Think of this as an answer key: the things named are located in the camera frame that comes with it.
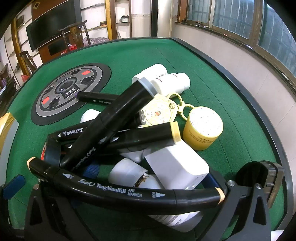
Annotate black art marker grey cap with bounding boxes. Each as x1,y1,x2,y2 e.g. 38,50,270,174
60,78,156,168

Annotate round table control panel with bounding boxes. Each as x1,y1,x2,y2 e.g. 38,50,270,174
31,62,112,126

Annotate white plug charger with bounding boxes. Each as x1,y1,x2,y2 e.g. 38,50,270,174
144,140,210,191

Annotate black flat television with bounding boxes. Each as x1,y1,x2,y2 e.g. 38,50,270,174
25,0,83,53

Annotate dark wooden armchair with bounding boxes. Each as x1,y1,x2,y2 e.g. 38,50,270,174
57,20,92,50

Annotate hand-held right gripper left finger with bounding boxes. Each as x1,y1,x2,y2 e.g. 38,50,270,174
24,163,100,241

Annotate floral cloth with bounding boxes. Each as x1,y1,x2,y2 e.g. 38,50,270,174
81,37,109,47

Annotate black art marker dark cap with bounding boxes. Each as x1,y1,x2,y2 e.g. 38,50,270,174
48,111,146,143

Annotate black electrical tape roll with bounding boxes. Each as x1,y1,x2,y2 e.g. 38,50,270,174
40,136,62,168

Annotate yellow round jar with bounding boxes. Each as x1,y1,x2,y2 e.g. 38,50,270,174
183,106,224,151

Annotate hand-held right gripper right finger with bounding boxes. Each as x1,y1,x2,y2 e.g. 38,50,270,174
203,173,271,241

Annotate black art marker cream cap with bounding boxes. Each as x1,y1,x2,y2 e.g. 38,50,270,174
63,121,181,156
27,157,225,212

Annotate wooden wall shelf unit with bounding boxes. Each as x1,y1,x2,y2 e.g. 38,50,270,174
0,0,132,77

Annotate yellow keychain tape measure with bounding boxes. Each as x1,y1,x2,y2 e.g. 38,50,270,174
141,92,197,128

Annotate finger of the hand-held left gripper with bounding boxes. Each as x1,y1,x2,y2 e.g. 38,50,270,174
0,176,25,202

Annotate standing air conditioner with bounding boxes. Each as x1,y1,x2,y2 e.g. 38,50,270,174
151,0,173,37

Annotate black art marker purple cap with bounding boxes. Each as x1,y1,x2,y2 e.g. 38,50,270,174
76,91,121,105

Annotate brown framed window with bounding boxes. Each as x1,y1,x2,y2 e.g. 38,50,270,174
174,0,296,78

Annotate white pipe fitting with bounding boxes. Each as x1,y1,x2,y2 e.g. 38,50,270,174
132,64,168,93

